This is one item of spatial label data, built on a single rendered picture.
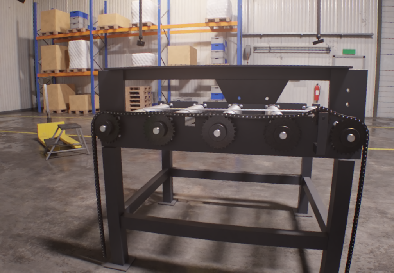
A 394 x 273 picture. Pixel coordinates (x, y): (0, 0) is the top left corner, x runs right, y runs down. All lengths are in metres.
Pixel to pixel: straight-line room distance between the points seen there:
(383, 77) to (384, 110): 1.16
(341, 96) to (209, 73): 0.62
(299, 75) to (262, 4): 9.45
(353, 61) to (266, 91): 9.60
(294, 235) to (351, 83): 0.79
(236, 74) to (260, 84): 0.12
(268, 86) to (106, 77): 0.83
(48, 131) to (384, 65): 10.52
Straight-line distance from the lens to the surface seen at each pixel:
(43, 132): 5.92
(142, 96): 9.37
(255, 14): 10.64
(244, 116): 1.25
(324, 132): 1.27
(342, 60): 10.73
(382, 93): 11.20
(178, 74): 1.38
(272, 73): 1.32
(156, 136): 1.33
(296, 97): 10.43
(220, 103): 2.26
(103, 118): 1.48
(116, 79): 1.48
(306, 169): 2.35
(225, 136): 1.26
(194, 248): 1.94
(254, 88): 1.31
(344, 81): 1.35
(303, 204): 2.46
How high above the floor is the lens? 1.08
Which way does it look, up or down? 9 degrees down
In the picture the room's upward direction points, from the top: straight up
